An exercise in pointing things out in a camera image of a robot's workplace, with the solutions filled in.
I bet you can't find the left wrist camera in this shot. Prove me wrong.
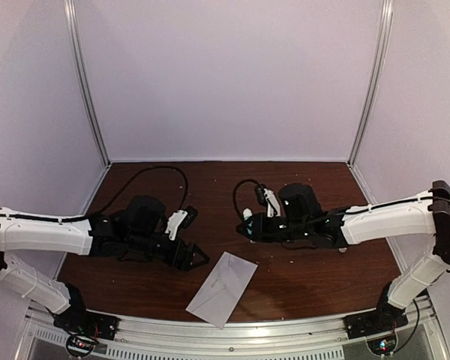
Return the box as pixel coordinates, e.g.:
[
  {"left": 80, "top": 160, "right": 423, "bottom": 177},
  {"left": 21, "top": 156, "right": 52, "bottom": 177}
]
[{"left": 165, "top": 205, "right": 198, "bottom": 241}]

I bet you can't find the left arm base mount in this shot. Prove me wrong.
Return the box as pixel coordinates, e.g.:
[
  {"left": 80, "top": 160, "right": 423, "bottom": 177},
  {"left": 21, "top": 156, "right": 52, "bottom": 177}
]
[{"left": 52, "top": 312, "right": 119, "bottom": 359}]

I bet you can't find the black cable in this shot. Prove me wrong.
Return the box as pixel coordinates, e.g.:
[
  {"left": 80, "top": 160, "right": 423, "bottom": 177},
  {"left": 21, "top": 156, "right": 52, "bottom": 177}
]
[
  {"left": 0, "top": 166, "right": 191, "bottom": 226},
  {"left": 232, "top": 178, "right": 450, "bottom": 251}
]

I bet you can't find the left black cable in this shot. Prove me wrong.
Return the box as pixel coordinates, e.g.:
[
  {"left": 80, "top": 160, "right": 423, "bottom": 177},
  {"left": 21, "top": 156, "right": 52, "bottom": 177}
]
[{"left": 0, "top": 166, "right": 191, "bottom": 226}]

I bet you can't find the white green glue stick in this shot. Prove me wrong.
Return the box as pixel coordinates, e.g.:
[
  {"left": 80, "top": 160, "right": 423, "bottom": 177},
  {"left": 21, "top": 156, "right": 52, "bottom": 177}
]
[{"left": 242, "top": 208, "right": 260, "bottom": 232}]

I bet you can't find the right black cable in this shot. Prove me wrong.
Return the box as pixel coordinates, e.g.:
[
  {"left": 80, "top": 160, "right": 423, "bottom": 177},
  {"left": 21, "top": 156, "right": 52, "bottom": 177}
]
[{"left": 232, "top": 178, "right": 450, "bottom": 251}]

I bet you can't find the left aluminium frame post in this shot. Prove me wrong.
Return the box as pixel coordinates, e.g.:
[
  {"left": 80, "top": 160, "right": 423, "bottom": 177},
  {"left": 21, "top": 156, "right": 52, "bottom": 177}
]
[{"left": 62, "top": 0, "right": 111, "bottom": 168}]

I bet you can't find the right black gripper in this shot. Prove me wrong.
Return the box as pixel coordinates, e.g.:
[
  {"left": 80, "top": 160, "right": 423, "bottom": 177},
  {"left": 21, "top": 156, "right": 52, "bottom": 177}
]
[{"left": 236, "top": 212, "right": 311, "bottom": 243}]

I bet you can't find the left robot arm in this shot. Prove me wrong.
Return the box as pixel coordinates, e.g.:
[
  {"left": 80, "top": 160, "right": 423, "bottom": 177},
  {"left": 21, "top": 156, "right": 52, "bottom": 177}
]
[{"left": 0, "top": 196, "right": 209, "bottom": 333}]

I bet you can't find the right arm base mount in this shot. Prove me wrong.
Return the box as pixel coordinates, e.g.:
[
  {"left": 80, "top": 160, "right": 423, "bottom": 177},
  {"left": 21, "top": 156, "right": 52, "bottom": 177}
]
[{"left": 343, "top": 310, "right": 408, "bottom": 357}]

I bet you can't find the front aluminium rail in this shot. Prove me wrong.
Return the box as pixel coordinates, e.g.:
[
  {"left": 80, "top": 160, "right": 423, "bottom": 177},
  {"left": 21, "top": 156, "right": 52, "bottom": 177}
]
[{"left": 12, "top": 295, "right": 450, "bottom": 359}]

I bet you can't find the aluminium frame post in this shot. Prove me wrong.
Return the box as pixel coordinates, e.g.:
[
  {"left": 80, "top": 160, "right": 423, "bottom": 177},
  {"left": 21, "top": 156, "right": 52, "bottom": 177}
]
[
  {"left": 347, "top": 0, "right": 394, "bottom": 168},
  {"left": 62, "top": 0, "right": 111, "bottom": 168}
]

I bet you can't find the grey envelope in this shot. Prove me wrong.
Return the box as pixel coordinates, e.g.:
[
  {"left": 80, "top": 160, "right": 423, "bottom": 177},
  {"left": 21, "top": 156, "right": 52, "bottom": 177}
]
[{"left": 185, "top": 252, "right": 258, "bottom": 329}]

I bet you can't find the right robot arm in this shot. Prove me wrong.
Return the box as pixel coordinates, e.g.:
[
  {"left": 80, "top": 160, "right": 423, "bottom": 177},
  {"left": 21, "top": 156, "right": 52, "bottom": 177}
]
[{"left": 236, "top": 181, "right": 450, "bottom": 332}]

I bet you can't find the right aluminium frame post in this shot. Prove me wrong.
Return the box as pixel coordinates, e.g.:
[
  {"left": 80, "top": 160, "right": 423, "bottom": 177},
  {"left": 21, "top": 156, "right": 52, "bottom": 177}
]
[{"left": 347, "top": 0, "right": 394, "bottom": 168}]

